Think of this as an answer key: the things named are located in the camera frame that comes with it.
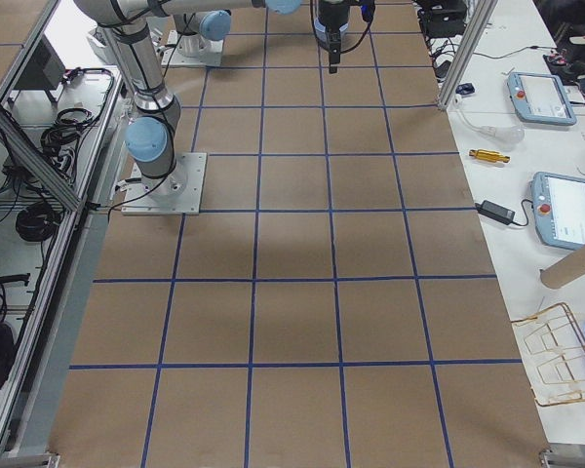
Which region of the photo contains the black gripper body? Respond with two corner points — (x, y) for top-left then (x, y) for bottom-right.
(312, 0), (350, 49)

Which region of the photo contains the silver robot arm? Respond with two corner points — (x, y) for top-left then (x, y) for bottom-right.
(74, 0), (361, 148)
(169, 10), (232, 58)

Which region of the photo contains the small blue plaid object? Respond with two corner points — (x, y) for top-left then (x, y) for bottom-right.
(455, 83), (475, 96)

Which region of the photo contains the gold metal cylinder tool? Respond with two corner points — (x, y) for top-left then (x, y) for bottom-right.
(468, 149), (511, 164)

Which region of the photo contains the clear light bulb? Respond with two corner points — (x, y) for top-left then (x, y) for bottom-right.
(477, 126), (525, 146)

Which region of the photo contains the far blue teach pendant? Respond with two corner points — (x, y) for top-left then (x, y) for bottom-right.
(506, 72), (577, 127)

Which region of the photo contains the blue teach pendant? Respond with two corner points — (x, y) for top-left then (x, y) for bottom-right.
(506, 72), (577, 127)
(530, 172), (585, 250)

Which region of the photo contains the black power adapter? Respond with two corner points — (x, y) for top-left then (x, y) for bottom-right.
(475, 200), (515, 225)

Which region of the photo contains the near blue teach pendant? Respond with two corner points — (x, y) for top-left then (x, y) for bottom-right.
(530, 172), (585, 250)

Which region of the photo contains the cardboard tube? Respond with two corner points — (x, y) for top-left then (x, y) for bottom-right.
(540, 245), (585, 290)

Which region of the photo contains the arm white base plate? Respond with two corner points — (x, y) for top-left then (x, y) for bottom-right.
(120, 152), (208, 215)
(161, 30), (224, 67)

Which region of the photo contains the aluminium frame post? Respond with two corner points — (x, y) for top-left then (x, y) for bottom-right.
(437, 0), (497, 111)

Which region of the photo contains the gold wire rack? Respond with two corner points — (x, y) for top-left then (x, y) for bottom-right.
(511, 302), (585, 408)

